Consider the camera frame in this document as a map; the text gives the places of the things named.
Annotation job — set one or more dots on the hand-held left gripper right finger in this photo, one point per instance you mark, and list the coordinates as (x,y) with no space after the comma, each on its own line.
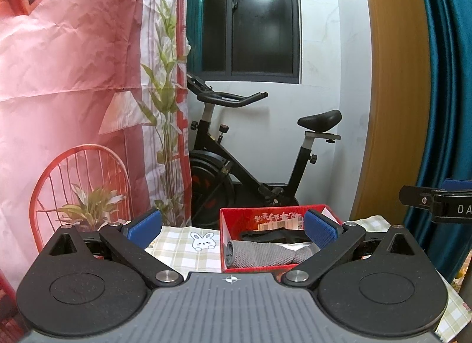
(321,228)

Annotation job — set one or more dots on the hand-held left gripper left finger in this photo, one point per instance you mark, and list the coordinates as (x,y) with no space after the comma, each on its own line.
(143,226)

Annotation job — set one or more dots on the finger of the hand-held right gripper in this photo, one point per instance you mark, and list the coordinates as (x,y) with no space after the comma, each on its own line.
(459,185)
(416,198)

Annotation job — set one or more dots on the black eye mask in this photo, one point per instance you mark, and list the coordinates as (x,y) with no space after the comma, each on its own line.
(273,236)

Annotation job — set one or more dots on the grey towel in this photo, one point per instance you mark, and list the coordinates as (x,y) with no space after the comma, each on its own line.
(265,254)

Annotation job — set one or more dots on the red strawberry print box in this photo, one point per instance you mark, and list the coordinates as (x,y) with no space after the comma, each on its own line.
(236,221)

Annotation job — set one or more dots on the checked tablecloth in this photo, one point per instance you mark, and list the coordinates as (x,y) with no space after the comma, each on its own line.
(177,250)

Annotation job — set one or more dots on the black exercise bike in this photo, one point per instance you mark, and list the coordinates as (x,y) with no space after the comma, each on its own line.
(214,166)

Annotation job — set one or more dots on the blue curtain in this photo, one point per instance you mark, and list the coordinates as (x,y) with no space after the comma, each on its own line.
(450,70)

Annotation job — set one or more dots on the wooden door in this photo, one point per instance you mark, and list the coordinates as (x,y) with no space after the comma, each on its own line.
(391,70)

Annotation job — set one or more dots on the pink printed backdrop cloth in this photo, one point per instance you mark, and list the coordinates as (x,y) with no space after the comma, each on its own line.
(73,70)

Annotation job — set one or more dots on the dark framed window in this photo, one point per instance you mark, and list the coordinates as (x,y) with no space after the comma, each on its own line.
(258,14)

